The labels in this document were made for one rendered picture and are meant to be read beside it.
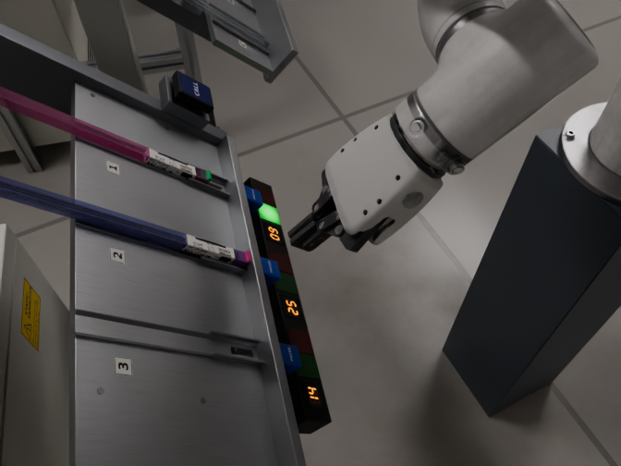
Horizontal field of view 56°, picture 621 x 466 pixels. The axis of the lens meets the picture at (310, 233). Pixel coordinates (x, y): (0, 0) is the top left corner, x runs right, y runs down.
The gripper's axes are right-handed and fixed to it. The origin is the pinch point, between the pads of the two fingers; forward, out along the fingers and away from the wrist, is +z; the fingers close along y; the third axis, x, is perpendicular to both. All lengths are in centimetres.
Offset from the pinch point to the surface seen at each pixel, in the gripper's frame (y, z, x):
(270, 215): 10.9, 9.2, -4.9
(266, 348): -10.9, 6.8, 3.3
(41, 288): 17.5, 45.1, 9.3
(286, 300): -2.4, 9.2, -4.0
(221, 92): 114, 56, -51
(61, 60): 19.6, 7.1, 24.3
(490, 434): -8, 28, -80
